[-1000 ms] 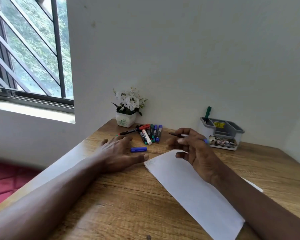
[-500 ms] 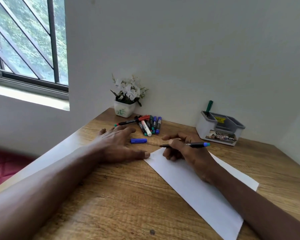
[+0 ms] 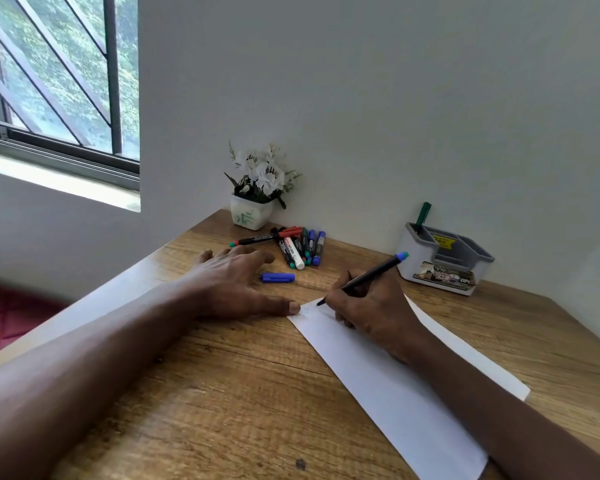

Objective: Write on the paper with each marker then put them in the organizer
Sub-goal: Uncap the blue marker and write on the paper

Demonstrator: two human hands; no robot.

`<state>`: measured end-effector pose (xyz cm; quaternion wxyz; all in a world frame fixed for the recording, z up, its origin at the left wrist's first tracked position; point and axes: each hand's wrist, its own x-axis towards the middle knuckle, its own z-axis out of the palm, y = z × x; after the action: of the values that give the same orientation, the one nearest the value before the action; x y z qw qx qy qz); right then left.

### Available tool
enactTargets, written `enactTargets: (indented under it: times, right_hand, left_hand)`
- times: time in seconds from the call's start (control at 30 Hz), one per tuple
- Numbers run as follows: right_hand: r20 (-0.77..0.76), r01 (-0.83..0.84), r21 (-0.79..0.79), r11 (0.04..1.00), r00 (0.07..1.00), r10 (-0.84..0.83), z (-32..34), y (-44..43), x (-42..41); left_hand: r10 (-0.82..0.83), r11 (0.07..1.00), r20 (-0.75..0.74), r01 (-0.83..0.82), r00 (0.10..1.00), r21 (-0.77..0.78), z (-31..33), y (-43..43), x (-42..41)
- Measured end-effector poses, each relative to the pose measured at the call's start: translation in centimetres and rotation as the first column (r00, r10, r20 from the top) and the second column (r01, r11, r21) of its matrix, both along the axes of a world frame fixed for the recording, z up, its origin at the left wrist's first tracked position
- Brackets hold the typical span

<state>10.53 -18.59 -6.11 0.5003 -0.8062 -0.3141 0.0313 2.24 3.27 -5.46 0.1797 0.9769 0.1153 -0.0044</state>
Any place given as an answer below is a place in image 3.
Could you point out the potted white artificial flowers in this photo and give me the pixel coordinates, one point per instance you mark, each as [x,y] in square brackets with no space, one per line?
[250,217]

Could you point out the person's left hand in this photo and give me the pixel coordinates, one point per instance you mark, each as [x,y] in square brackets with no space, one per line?
[230,284]

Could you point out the person's right forearm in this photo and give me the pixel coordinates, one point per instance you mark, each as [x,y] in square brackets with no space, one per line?
[520,424]

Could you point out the person's right hand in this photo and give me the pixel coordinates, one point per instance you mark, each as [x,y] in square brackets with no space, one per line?
[380,314]

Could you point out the person's left forearm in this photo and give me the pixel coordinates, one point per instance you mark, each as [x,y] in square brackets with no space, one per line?
[80,374]

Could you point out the slim blue marker cap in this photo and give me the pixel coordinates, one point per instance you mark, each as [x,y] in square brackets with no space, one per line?
[278,277]

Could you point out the thin green-capped marker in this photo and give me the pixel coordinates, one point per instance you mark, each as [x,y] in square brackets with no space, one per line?
[422,214]

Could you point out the red quilted mattress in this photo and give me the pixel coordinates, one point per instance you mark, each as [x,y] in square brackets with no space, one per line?
[5,324]

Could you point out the thin blue-capped pen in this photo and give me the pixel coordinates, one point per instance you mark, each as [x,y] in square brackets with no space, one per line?
[375,273]

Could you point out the thick blue marker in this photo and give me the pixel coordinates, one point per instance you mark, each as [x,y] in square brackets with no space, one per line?
[319,249]

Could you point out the pile of colored markers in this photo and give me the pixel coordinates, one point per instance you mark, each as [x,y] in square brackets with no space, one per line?
[294,253]

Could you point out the gray desk organizer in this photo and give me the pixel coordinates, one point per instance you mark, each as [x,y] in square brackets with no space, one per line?
[415,264]

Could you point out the barred window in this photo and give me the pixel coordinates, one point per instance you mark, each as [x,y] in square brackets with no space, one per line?
[45,69]

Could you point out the white paper sheet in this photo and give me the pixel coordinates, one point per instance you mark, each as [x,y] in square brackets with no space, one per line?
[395,394]

